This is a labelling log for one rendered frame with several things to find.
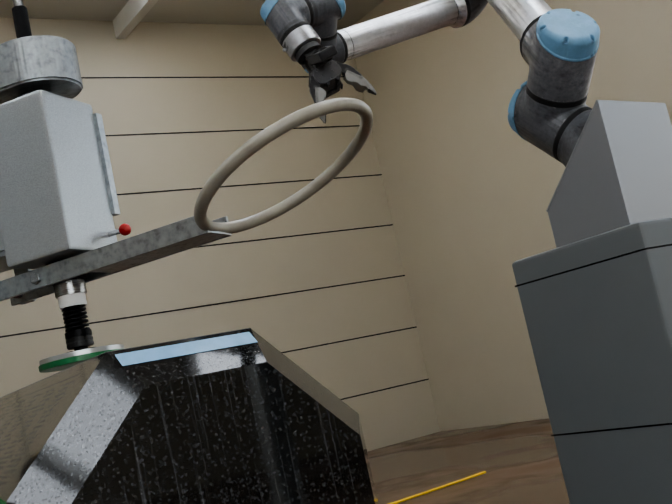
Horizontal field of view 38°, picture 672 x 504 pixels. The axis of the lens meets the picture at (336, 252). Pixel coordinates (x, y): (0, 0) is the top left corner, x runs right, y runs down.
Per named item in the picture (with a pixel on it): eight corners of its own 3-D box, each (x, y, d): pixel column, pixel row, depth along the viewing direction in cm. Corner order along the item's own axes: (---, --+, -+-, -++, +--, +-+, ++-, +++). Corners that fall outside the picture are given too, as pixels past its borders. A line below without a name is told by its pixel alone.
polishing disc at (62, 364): (139, 354, 256) (137, 341, 256) (106, 354, 234) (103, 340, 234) (63, 371, 259) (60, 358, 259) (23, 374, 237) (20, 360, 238)
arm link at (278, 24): (293, -17, 245) (260, -7, 240) (319, 19, 242) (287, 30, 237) (283, 8, 253) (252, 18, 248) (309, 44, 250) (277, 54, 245)
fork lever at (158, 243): (-28, 306, 248) (-32, 287, 249) (22, 306, 266) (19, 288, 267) (200, 231, 224) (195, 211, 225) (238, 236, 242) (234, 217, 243)
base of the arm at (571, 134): (621, 174, 244) (591, 156, 250) (640, 108, 232) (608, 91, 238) (570, 197, 234) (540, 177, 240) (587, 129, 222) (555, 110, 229)
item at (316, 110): (159, 230, 211) (152, 219, 212) (258, 242, 257) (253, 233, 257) (327, 85, 198) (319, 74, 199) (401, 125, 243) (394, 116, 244)
